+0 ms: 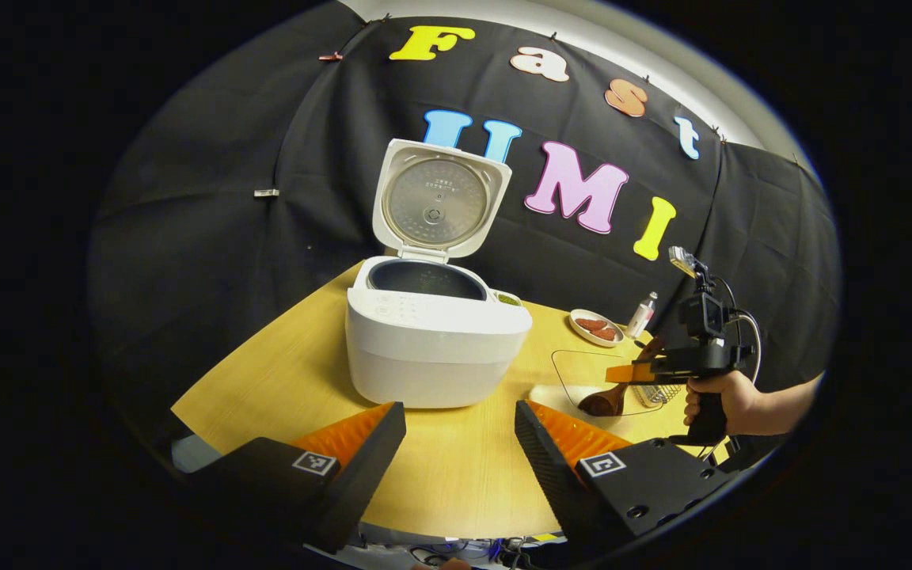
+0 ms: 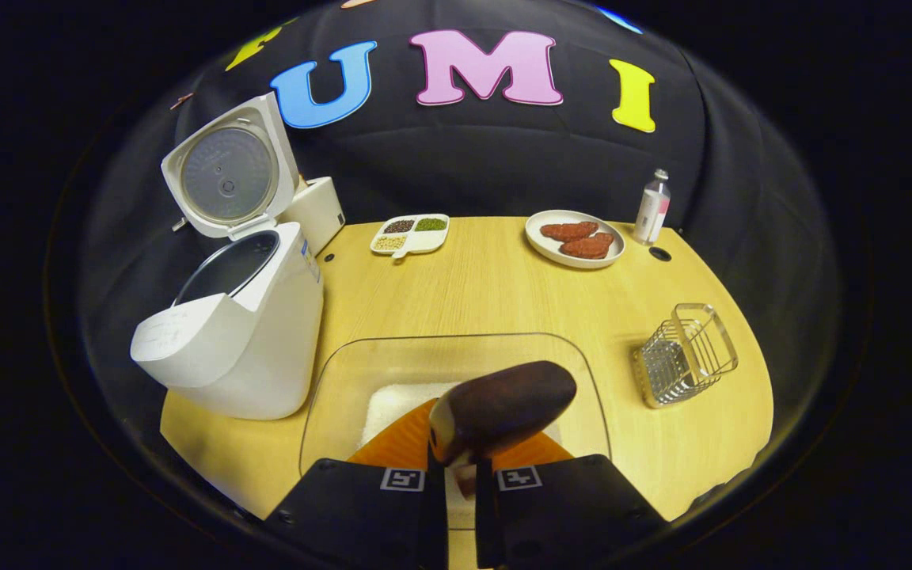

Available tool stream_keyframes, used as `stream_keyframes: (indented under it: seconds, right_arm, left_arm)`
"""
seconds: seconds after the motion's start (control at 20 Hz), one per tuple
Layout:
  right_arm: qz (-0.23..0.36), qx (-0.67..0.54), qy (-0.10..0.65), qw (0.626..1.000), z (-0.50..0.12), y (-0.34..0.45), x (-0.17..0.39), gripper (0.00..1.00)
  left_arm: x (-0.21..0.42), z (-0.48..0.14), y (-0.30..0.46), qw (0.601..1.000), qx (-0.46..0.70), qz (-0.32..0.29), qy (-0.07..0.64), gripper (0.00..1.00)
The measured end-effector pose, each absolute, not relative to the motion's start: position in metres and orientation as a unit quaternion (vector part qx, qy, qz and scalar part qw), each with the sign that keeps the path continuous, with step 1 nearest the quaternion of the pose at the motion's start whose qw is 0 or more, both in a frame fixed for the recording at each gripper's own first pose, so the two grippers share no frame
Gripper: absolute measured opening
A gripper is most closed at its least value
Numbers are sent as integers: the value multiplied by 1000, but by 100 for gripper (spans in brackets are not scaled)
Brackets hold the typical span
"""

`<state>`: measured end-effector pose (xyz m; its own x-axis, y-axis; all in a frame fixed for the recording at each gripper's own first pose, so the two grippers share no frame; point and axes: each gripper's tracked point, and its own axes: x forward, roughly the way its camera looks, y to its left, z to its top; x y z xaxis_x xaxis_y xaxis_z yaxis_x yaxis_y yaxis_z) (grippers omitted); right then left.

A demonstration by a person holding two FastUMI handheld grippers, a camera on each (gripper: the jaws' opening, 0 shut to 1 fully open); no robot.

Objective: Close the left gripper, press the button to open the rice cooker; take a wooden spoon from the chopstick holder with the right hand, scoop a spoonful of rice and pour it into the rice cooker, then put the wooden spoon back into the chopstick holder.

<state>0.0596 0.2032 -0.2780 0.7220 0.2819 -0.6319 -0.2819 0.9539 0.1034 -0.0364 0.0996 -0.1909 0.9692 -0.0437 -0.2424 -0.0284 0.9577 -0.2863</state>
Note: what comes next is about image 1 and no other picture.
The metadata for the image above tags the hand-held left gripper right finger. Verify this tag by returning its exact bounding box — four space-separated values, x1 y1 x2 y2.
514 398 734 547

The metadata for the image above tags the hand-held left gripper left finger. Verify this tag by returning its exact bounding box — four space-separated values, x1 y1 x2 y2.
187 401 408 555

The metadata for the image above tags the metal wire chopstick holder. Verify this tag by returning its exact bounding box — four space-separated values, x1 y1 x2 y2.
630 382 686 409

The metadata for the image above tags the brown wooden spoon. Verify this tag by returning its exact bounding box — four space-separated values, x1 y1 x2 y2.
578 338 667 418

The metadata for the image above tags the clear container of rice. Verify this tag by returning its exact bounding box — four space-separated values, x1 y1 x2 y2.
530 348 690 418

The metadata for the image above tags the white rice cooker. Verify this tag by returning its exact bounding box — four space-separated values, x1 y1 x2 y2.
345 139 534 409

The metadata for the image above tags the clear bottle with pink label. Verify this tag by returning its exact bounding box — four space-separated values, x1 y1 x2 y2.
625 291 659 340

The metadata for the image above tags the white round plate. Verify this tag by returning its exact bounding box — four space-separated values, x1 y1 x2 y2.
569 309 625 348

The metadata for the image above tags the black backdrop cloth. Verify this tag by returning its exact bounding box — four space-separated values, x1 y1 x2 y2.
88 8 843 444

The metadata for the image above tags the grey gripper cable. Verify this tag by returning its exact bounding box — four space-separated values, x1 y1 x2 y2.
713 277 762 385

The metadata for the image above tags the tangle of cables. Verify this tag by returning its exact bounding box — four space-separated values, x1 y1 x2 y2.
345 537 568 570

